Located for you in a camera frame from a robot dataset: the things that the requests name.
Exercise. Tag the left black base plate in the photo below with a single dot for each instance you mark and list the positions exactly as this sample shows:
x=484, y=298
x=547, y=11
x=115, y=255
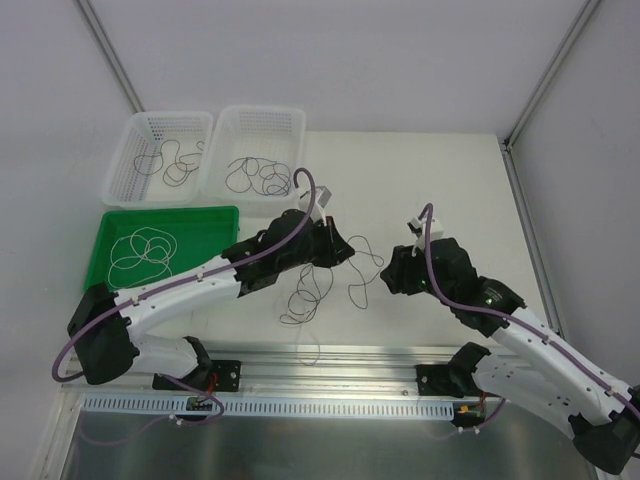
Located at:
x=225, y=372

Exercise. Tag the aluminium frame post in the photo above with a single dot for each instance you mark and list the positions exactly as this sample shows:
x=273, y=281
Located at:
x=543, y=88
x=108, y=52

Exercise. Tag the left white perforated basket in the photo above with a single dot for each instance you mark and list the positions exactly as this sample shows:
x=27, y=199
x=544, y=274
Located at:
x=158, y=160

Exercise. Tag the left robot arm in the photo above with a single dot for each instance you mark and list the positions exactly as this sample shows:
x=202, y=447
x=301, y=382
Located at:
x=111, y=330

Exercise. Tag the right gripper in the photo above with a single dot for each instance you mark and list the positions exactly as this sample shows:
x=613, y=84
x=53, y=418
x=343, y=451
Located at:
x=407, y=270

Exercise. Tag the right aluminium frame post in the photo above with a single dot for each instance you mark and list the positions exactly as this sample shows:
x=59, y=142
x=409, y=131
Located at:
x=543, y=88

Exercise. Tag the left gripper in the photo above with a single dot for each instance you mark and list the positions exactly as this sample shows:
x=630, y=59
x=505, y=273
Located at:
x=327, y=240

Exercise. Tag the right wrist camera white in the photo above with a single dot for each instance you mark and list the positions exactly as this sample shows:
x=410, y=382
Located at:
x=424, y=230

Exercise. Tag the white slotted cable duct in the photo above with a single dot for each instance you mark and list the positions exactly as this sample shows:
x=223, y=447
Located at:
x=270, y=407

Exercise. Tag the right white perforated basket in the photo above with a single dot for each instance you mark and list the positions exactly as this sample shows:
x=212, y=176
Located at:
x=253, y=154

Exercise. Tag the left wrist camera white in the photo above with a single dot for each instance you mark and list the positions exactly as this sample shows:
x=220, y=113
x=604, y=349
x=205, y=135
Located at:
x=322, y=198

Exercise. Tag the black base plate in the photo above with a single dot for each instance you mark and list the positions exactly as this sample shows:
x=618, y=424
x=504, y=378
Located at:
x=443, y=380
x=225, y=372

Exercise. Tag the white perforated basket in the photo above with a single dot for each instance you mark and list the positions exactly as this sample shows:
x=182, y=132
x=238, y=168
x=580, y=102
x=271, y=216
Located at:
x=158, y=160
x=253, y=154

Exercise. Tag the aluminium mounting rail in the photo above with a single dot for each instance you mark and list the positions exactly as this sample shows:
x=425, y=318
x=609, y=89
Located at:
x=268, y=370

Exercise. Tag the green plastic tray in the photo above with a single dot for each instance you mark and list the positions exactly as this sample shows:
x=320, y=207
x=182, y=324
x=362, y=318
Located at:
x=136, y=247

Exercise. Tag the left aluminium frame post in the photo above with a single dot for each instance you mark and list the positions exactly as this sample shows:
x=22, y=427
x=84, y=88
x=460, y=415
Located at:
x=108, y=52

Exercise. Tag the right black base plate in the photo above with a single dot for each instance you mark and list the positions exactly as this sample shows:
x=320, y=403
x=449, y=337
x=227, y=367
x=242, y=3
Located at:
x=443, y=380

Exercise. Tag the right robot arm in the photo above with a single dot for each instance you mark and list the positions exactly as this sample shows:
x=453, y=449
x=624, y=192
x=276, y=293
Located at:
x=596, y=411

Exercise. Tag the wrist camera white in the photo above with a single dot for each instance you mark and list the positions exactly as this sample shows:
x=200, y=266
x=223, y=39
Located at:
x=424, y=230
x=322, y=198

